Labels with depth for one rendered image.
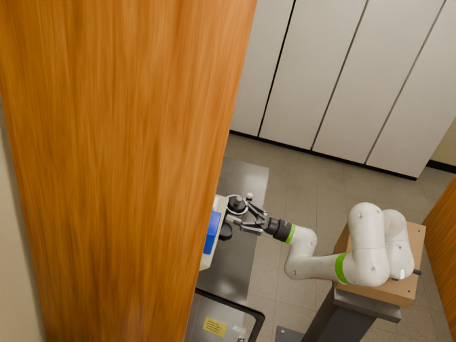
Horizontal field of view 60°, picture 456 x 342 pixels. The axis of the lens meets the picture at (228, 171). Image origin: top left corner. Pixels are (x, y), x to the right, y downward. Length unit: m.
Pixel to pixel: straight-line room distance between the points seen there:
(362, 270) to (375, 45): 2.96
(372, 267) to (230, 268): 0.76
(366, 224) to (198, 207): 0.68
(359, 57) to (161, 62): 3.46
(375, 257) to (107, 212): 0.87
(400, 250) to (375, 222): 0.41
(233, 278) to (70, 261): 0.89
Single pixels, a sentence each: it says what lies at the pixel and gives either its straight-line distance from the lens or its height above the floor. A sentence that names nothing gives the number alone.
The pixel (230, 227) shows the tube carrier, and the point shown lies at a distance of 1.81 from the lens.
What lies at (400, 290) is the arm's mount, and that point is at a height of 1.03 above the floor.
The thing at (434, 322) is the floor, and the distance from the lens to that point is 3.59.
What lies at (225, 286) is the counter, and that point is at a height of 0.94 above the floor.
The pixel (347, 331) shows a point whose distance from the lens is 2.32.
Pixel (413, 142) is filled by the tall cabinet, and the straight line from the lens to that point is 4.64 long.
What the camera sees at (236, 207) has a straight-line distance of 1.72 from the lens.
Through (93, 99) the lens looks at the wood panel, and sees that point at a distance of 0.86.
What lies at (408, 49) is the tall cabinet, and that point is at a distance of 4.17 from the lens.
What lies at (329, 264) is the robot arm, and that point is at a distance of 1.56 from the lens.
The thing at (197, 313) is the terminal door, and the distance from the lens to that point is 1.39.
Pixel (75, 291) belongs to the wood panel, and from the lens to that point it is 1.36.
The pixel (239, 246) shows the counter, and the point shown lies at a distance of 2.04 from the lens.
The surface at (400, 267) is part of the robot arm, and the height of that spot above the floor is 1.27.
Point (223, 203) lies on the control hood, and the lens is 1.39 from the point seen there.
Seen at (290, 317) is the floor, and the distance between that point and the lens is 3.04.
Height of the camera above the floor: 2.44
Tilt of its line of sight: 37 degrees down
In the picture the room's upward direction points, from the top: 13 degrees clockwise
